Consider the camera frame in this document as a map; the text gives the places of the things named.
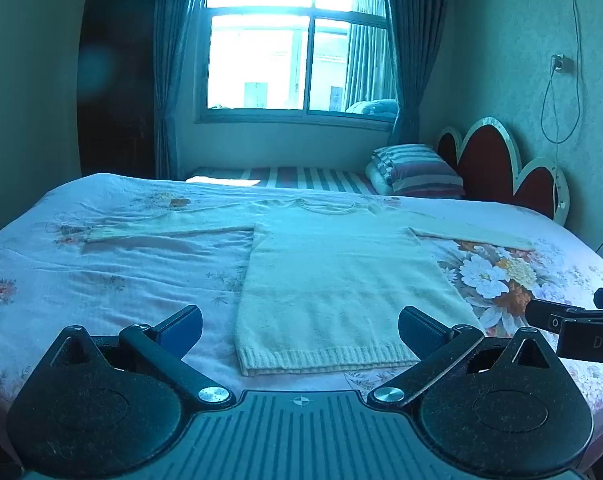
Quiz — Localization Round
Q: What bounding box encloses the hanging power cable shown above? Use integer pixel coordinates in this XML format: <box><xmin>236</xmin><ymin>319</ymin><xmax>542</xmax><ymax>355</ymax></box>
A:
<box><xmin>538</xmin><ymin>0</ymin><xmax>583</xmax><ymax>173</ymax></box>

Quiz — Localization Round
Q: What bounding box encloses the striped mattress sheet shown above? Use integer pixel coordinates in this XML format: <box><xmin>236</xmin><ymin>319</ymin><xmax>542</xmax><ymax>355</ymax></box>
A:
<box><xmin>184</xmin><ymin>165</ymin><xmax>382</xmax><ymax>196</ymax></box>

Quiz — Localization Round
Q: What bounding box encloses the dark wooden wardrobe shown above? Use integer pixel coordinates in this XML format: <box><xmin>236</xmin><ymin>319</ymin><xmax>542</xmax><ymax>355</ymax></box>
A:
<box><xmin>76</xmin><ymin>0</ymin><xmax>161</xmax><ymax>181</ymax></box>

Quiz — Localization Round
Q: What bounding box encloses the striped pillow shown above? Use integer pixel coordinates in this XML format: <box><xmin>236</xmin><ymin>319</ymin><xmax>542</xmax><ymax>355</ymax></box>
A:
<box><xmin>372</xmin><ymin>144</ymin><xmax>466</xmax><ymax>200</ymax></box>

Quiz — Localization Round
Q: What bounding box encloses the bed with floral sheet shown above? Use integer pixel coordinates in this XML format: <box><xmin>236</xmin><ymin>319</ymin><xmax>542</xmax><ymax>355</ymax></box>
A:
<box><xmin>0</xmin><ymin>172</ymin><xmax>603</xmax><ymax>463</ymax></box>

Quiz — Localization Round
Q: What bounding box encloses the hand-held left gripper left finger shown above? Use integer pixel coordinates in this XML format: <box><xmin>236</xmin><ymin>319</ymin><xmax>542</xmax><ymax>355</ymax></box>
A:
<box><xmin>48</xmin><ymin>305</ymin><xmax>235</xmax><ymax>408</ymax></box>

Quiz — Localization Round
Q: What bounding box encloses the cream knitted sweater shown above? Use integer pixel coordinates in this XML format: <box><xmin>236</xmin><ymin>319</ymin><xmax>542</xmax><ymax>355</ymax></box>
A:
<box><xmin>84</xmin><ymin>197</ymin><xmax>537</xmax><ymax>377</ymax></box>

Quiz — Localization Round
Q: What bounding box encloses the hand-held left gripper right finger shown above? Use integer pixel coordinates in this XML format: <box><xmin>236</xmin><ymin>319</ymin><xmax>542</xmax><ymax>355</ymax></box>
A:
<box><xmin>367</xmin><ymin>306</ymin><xmax>558</xmax><ymax>407</ymax></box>

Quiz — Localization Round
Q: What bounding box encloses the window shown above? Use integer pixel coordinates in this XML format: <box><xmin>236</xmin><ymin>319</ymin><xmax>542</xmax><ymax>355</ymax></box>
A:
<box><xmin>196</xmin><ymin>0</ymin><xmax>400</xmax><ymax>127</ymax></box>

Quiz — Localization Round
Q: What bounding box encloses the red scalloped headboard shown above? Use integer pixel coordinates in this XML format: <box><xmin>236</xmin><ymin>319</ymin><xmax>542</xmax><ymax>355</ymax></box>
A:
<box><xmin>435</xmin><ymin>116</ymin><xmax>571</xmax><ymax>227</ymax></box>

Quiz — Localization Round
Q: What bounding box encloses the blue quilt on windowsill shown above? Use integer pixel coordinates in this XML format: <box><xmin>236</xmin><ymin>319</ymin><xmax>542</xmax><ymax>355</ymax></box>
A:
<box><xmin>344</xmin><ymin>99</ymin><xmax>400</xmax><ymax>121</ymax></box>

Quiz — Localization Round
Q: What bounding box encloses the folded white quilt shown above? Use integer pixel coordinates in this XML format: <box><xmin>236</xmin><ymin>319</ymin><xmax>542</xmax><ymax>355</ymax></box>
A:
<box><xmin>365</xmin><ymin>159</ymin><xmax>399</xmax><ymax>196</ymax></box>

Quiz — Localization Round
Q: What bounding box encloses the blue curtain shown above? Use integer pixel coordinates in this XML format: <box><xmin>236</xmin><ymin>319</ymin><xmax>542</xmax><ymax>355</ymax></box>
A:
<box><xmin>153</xmin><ymin>0</ymin><xmax>206</xmax><ymax>181</ymax></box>
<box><xmin>381</xmin><ymin>0</ymin><xmax>455</xmax><ymax>147</ymax></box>

